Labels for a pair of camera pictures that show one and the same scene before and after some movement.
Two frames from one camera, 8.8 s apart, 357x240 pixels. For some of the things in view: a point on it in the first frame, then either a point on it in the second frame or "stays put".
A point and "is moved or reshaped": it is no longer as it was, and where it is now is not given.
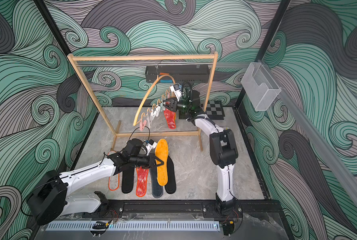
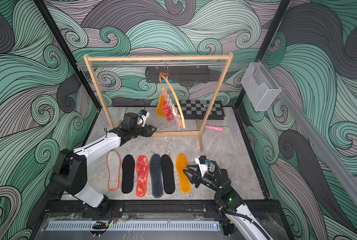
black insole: [127, 180] stays put
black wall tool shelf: [180, 73] stays put
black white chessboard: [214, 110] stays put
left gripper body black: [144, 161] -> [145, 132]
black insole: [170, 187] stays put
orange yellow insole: [161, 150] -> [181, 163]
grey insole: [157, 190] stays put
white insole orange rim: [114, 180] stays put
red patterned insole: [170, 116] is moved or reshaped
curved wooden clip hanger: [149, 110] -> [165, 75]
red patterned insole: [141, 180] stays put
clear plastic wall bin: [259, 85] stays put
